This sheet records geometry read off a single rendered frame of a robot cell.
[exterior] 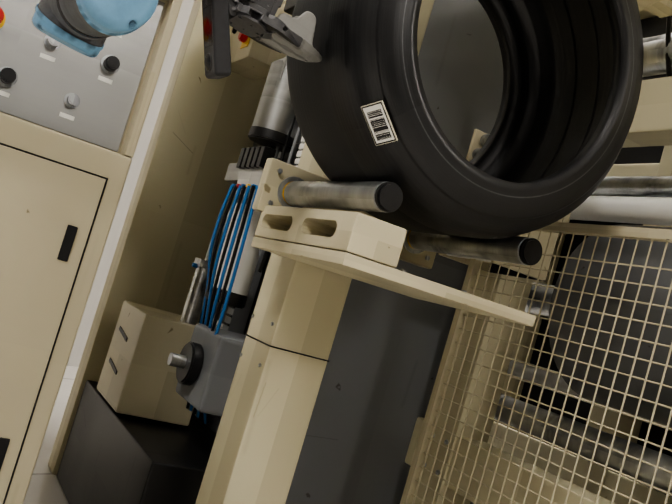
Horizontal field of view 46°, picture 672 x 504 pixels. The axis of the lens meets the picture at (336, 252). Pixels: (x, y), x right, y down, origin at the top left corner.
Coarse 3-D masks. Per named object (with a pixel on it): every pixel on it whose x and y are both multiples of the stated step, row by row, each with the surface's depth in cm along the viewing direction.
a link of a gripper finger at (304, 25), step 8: (280, 16) 112; (288, 16) 113; (304, 16) 114; (312, 16) 115; (288, 24) 113; (296, 24) 114; (304, 24) 114; (312, 24) 115; (296, 32) 114; (304, 32) 114; (312, 32) 115; (280, 40) 113; (304, 40) 113; (312, 40) 115; (296, 48) 114; (304, 48) 114; (312, 48) 115; (304, 56) 116; (312, 56) 116; (320, 56) 117
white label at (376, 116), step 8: (368, 104) 111; (376, 104) 110; (368, 112) 112; (376, 112) 111; (384, 112) 110; (368, 120) 113; (376, 120) 112; (384, 120) 111; (376, 128) 112; (384, 128) 112; (392, 128) 111; (376, 136) 113; (384, 136) 112; (392, 136) 111; (376, 144) 114
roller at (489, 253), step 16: (416, 240) 154; (432, 240) 149; (448, 240) 144; (464, 240) 140; (480, 240) 136; (496, 240) 133; (512, 240) 130; (528, 240) 127; (480, 256) 137; (496, 256) 133; (512, 256) 129; (528, 256) 127
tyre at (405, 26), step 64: (320, 0) 119; (384, 0) 109; (512, 0) 152; (576, 0) 143; (320, 64) 118; (384, 64) 110; (512, 64) 154; (576, 64) 148; (640, 64) 132; (320, 128) 124; (512, 128) 155; (576, 128) 146; (448, 192) 117; (512, 192) 121; (576, 192) 128
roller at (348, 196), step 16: (288, 192) 142; (304, 192) 136; (320, 192) 130; (336, 192) 125; (352, 192) 120; (368, 192) 116; (384, 192) 114; (400, 192) 115; (336, 208) 128; (352, 208) 123; (368, 208) 118; (384, 208) 114
